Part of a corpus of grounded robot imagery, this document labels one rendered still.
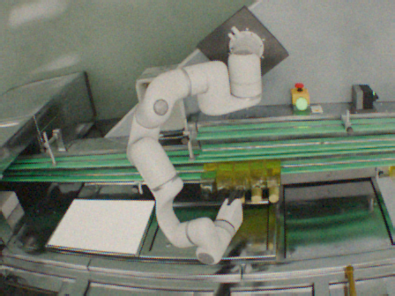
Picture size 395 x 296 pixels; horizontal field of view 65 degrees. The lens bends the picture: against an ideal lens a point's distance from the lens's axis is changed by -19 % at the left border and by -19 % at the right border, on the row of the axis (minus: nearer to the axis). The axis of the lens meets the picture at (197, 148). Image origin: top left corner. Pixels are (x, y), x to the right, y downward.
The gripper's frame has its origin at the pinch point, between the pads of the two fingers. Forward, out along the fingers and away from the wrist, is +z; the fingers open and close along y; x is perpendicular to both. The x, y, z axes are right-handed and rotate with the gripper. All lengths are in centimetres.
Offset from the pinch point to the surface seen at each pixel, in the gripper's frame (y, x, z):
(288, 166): -3.3, -11.5, 26.7
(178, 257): -12.0, 14.9, -21.0
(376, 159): -3, -50, 38
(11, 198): -10, 113, -19
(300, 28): 48, -16, 46
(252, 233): -12.4, -5.1, -2.8
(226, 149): 6.0, 11.5, 20.5
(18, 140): 17, 105, -5
